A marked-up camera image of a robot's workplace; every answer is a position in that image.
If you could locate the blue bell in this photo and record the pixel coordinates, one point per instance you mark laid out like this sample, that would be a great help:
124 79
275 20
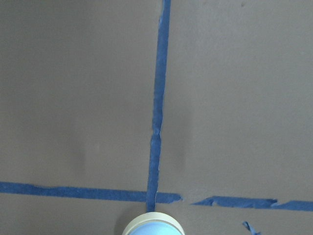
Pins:
154 223

